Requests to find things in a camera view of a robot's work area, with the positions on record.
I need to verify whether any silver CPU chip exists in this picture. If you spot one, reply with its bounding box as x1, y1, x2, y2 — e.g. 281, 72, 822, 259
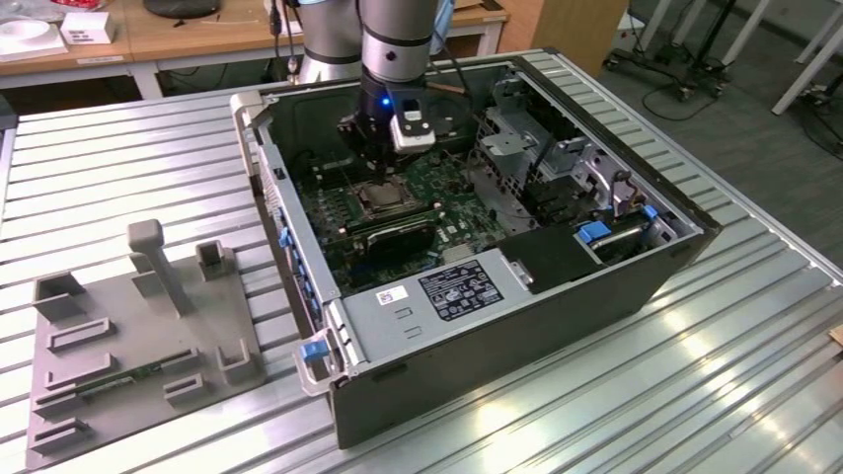
366, 186, 405, 207

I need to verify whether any metal socket cover frame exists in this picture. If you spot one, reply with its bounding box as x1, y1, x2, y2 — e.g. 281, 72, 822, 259
354, 177, 415, 218

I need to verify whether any CPU socket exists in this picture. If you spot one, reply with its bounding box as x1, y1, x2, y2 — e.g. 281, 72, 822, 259
351, 175, 431, 219

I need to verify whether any metal drive cage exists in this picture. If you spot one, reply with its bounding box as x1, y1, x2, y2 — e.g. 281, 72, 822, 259
471, 76, 598, 231

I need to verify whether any black graphics card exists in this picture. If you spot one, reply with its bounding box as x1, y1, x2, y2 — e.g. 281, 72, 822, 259
355, 219, 442, 264

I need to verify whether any green motherboard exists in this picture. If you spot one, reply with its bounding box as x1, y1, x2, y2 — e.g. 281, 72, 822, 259
293, 147, 529, 292

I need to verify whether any wooden desk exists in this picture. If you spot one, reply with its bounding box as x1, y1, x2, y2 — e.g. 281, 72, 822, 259
0, 0, 513, 100

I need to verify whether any wooden cabinet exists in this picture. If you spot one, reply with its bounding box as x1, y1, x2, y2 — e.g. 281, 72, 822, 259
531, 0, 631, 79

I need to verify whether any black round stand base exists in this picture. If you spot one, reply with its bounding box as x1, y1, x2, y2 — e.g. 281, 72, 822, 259
143, 0, 220, 18

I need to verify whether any blue disk carrier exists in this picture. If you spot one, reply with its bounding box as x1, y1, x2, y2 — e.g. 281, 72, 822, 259
573, 221, 613, 247

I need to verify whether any grey power supply unit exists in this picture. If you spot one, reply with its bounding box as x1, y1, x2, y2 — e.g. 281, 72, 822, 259
337, 246, 537, 365

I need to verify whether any blue case latch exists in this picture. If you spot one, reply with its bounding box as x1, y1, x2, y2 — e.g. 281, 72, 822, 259
298, 340, 330, 367

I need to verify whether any white cardboard box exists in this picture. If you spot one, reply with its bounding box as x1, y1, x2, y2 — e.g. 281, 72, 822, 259
58, 12, 119, 46

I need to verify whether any red packet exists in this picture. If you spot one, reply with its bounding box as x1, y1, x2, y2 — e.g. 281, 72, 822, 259
50, 0, 111, 14

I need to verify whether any grey parts rack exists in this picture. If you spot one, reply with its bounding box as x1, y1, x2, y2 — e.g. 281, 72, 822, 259
26, 219, 269, 469

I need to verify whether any black and grey PC case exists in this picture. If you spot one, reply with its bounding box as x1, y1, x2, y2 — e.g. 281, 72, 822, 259
228, 47, 723, 450

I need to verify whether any black wheeled stand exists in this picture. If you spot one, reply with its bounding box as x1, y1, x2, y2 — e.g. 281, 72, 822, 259
603, 0, 737, 104

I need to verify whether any white round plate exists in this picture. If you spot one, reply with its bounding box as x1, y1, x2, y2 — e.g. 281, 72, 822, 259
0, 18, 68, 56

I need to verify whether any green RAM stick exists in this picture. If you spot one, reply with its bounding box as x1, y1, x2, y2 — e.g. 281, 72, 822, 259
70, 362, 166, 397

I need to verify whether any white table frame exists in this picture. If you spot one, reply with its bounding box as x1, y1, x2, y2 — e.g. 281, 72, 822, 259
769, 0, 843, 118

